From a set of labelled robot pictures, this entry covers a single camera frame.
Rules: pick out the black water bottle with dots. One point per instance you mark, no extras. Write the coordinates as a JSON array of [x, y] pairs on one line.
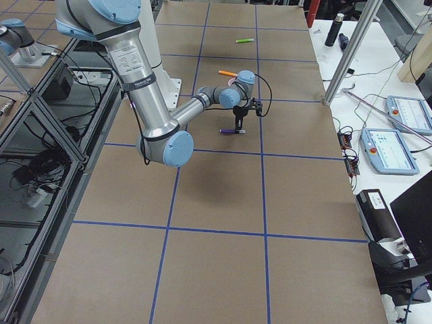
[[334, 30]]

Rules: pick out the blue teach pendant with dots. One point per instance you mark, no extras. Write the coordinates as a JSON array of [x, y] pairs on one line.
[[388, 152], [412, 112]]

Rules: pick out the wooden plank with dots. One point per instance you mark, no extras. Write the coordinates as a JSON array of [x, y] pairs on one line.
[[420, 58]]

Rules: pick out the brown paper table mat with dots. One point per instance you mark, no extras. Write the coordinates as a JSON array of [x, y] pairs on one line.
[[256, 228]]

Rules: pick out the blue teach pendant far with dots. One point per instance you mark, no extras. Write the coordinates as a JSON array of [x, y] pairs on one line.
[[412, 112]]

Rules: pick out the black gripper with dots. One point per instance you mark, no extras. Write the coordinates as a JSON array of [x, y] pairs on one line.
[[239, 113]]

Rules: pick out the aluminium frame post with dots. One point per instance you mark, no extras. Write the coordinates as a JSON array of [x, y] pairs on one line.
[[359, 33]]

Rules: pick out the purple highlighter pen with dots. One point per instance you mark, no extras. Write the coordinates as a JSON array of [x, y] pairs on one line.
[[232, 131]]

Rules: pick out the pink mesh pen holder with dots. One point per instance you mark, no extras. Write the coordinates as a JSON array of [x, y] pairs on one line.
[[231, 81]]

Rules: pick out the orange highlighter pen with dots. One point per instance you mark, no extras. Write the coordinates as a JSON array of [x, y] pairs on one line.
[[227, 73]]

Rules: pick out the blue teach pendant near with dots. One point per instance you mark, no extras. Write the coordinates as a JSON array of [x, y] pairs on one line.
[[388, 152]]

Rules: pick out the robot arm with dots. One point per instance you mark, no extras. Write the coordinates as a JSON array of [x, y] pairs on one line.
[[115, 25], [18, 43]]

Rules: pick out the green highlighter pen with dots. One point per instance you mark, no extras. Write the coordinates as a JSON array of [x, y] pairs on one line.
[[244, 40]]

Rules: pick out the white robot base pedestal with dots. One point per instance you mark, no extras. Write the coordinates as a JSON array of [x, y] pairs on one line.
[[170, 87]]

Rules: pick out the black monitor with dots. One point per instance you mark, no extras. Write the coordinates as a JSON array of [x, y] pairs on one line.
[[412, 211]]

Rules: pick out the black cardboard box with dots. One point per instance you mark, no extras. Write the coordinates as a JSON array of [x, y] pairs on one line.
[[377, 221]]

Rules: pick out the grey office chair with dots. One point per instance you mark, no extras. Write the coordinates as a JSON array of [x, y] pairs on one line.
[[405, 44]]

